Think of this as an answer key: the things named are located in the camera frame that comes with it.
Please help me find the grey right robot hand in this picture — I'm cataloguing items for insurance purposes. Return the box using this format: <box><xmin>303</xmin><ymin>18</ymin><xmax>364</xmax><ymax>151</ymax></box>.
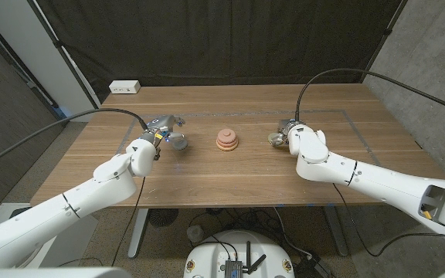
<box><xmin>267</xmin><ymin>118</ymin><xmax>305</xmax><ymax>148</ymax></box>

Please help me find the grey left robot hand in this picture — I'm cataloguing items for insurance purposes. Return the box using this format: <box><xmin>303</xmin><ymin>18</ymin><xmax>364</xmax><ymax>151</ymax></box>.
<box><xmin>139</xmin><ymin>114</ymin><xmax>188</xmax><ymax>150</ymax></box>

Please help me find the green toy ring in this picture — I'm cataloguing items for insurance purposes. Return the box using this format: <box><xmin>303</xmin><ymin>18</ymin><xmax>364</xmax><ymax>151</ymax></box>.
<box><xmin>267</xmin><ymin>133</ymin><xmax>285</xmax><ymax>148</ymax></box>

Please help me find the dark grey toy ring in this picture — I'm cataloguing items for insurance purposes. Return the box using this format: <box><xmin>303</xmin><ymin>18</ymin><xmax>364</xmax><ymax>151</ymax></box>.
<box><xmin>171</xmin><ymin>137</ymin><xmax>189</xmax><ymax>151</ymax></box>

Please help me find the coral red toy ring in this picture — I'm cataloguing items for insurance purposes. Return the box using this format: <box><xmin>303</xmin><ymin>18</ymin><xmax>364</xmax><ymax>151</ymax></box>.
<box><xmin>216</xmin><ymin>135</ymin><xmax>239</xmax><ymax>147</ymax></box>

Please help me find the white power strip box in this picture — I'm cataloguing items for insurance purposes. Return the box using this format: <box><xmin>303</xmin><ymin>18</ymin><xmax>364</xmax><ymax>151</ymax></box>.
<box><xmin>108</xmin><ymin>80</ymin><xmax>141</xmax><ymax>94</ymax></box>

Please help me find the round black floor fan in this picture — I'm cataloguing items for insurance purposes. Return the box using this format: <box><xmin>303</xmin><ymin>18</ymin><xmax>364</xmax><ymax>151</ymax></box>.
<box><xmin>148</xmin><ymin>208</ymin><xmax>179</xmax><ymax>228</ymax></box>

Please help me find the black curtain backdrop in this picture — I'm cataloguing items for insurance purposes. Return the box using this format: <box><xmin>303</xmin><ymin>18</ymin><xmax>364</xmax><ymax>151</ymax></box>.
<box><xmin>35</xmin><ymin>0</ymin><xmax>406</xmax><ymax>104</ymax></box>

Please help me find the white table leg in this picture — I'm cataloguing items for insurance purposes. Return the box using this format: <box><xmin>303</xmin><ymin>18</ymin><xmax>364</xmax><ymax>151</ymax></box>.
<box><xmin>127</xmin><ymin>208</ymin><xmax>150</xmax><ymax>259</ymax></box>

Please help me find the round grey floor object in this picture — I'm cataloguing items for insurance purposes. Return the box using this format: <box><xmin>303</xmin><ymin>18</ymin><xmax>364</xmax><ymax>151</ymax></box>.
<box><xmin>186</xmin><ymin>224</ymin><xmax>205</xmax><ymax>243</ymax></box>

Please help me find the grey table leg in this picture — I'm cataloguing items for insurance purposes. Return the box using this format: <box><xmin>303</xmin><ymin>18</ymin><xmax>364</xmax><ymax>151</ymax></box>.
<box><xmin>322</xmin><ymin>206</ymin><xmax>350</xmax><ymax>258</ymax></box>

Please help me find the black backdrop stand pole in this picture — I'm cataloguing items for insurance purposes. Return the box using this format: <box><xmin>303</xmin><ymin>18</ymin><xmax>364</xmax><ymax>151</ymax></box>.
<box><xmin>359</xmin><ymin>0</ymin><xmax>409</xmax><ymax>83</ymax></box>
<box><xmin>26</xmin><ymin>0</ymin><xmax>102</xmax><ymax>111</ymax></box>

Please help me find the white robot torso base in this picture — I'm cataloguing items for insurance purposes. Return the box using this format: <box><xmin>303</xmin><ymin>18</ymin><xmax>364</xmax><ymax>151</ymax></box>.
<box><xmin>183</xmin><ymin>230</ymin><xmax>296</xmax><ymax>278</ymax></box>

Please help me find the black power brick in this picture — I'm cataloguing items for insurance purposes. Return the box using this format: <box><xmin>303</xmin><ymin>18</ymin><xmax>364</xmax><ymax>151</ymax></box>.
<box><xmin>295</xmin><ymin>254</ymin><xmax>334</xmax><ymax>278</ymax></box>

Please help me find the grey radio module with antennas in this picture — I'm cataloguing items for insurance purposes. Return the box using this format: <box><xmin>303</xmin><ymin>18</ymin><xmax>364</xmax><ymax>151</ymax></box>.
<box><xmin>224</xmin><ymin>241</ymin><xmax>267</xmax><ymax>278</ymax></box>

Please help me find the blue foot pedal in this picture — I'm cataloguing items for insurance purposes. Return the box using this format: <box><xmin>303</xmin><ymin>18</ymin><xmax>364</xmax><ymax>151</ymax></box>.
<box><xmin>9</xmin><ymin>207</ymin><xmax>34</xmax><ymax>217</ymax></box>

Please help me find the white robot chest cover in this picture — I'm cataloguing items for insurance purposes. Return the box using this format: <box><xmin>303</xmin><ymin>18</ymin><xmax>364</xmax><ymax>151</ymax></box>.
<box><xmin>0</xmin><ymin>266</ymin><xmax>131</xmax><ymax>278</ymax></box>

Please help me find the large orange toy ring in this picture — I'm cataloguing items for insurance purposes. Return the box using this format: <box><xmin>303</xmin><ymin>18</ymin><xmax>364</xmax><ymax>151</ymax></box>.
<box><xmin>215</xmin><ymin>141</ymin><xmax>239</xmax><ymax>152</ymax></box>

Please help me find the thin black left wrist cable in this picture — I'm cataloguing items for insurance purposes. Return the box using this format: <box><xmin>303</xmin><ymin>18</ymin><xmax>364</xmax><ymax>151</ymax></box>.
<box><xmin>110</xmin><ymin>176</ymin><xmax>146</xmax><ymax>267</ymax></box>

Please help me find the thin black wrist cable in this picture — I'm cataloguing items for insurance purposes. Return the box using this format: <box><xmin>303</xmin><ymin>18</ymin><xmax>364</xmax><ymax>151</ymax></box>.
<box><xmin>332</xmin><ymin>183</ymin><xmax>445</xmax><ymax>258</ymax></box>
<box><xmin>110</xmin><ymin>176</ymin><xmax>146</xmax><ymax>267</ymax></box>

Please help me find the black floor cable tangle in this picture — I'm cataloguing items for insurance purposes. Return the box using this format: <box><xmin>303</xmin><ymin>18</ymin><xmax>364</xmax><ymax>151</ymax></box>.
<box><xmin>187</xmin><ymin>208</ymin><xmax>285</xmax><ymax>235</ymax></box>

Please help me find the light grey floor cable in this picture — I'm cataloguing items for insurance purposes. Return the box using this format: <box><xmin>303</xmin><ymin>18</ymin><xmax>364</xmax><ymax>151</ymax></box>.
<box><xmin>273</xmin><ymin>208</ymin><xmax>313</xmax><ymax>259</ymax></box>

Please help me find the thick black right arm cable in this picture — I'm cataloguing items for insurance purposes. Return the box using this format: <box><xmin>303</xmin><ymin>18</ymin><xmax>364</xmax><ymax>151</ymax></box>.
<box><xmin>294</xmin><ymin>68</ymin><xmax>445</xmax><ymax>123</ymax></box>

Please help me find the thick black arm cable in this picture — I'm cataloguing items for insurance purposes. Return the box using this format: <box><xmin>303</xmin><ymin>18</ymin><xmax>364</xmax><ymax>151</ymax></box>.
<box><xmin>294</xmin><ymin>68</ymin><xmax>445</xmax><ymax>123</ymax></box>
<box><xmin>0</xmin><ymin>107</ymin><xmax>149</xmax><ymax>175</ymax></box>

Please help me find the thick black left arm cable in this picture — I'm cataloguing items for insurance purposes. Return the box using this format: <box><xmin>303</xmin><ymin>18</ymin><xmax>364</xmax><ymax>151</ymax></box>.
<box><xmin>0</xmin><ymin>107</ymin><xmax>149</xmax><ymax>175</ymax></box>

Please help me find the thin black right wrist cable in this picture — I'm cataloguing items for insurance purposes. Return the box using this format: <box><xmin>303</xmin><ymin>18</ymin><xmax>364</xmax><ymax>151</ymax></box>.
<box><xmin>332</xmin><ymin>183</ymin><xmax>445</xmax><ymax>258</ymax></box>

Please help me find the black metal frame bar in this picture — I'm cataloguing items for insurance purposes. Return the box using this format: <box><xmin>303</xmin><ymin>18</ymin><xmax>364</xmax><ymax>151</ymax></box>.
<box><xmin>0</xmin><ymin>15</ymin><xmax>70</xmax><ymax>127</ymax></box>

